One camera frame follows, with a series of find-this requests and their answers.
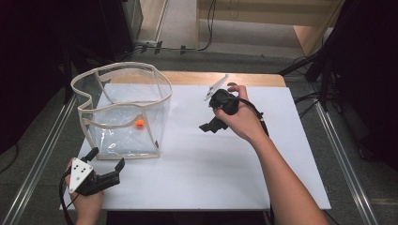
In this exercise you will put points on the white board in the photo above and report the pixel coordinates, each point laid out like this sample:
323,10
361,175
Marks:
187,175

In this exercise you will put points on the wooden table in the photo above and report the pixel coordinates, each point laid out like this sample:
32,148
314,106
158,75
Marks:
187,78

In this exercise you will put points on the black cabinet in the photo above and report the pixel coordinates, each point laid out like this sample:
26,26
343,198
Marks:
119,28

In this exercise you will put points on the orange ball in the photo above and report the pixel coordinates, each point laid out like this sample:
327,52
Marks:
140,123

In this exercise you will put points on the dark curtain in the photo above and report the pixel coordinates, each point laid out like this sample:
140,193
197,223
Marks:
369,78
31,62

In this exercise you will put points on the metal floor rail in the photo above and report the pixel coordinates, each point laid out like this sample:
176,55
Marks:
341,150
40,159

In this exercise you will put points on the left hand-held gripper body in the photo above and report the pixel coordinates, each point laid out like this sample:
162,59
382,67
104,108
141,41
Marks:
79,175

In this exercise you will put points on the person's right hand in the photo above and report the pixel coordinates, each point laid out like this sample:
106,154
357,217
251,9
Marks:
245,122

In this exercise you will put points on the transparent bag with beige trim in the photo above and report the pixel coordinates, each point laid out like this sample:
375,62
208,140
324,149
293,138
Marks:
125,105

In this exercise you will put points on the black stand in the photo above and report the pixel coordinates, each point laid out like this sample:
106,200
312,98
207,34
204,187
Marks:
297,65

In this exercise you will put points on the beige wooden shelf unit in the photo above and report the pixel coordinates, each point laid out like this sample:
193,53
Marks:
266,15

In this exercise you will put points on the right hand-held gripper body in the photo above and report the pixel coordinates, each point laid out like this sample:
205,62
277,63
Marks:
225,100

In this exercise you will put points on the person's left hand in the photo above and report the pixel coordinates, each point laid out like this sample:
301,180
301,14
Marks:
89,205

